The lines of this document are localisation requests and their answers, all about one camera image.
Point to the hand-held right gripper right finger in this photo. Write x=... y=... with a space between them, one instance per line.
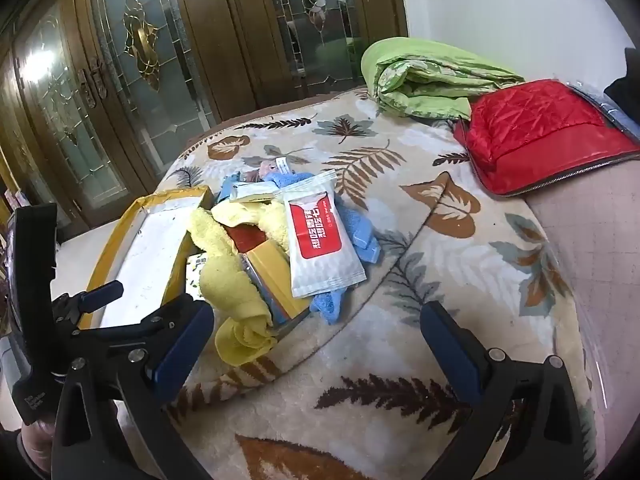
x=445 y=350

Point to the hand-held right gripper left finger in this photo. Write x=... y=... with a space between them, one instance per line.
x=182 y=347

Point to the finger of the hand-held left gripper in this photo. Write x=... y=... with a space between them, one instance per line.
x=102 y=294

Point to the yellow towel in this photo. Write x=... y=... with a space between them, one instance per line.
x=230 y=285

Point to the gold box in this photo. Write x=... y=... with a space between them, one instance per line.
x=277 y=275

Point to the red box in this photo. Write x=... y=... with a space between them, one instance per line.
x=245 y=240

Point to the pink soft item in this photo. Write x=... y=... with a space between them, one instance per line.
x=260 y=170

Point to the person's left hand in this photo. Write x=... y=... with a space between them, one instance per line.
x=34 y=447

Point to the green and white box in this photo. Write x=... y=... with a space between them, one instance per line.
x=195 y=275

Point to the small white packet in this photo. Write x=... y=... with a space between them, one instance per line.
x=252 y=191

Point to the pink grid sheet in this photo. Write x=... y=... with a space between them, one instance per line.
x=595 y=240

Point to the light blue towel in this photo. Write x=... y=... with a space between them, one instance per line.
x=295 y=180

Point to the red cloth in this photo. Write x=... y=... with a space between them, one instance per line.
x=530 y=130

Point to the wooden glass door cabinet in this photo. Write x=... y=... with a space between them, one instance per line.
x=175 y=60

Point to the green quilt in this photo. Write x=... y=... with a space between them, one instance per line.
x=425 y=80

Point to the clear plastic bag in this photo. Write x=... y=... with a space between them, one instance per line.
x=605 y=105

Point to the black cloth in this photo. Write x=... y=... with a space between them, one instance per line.
x=625 y=85

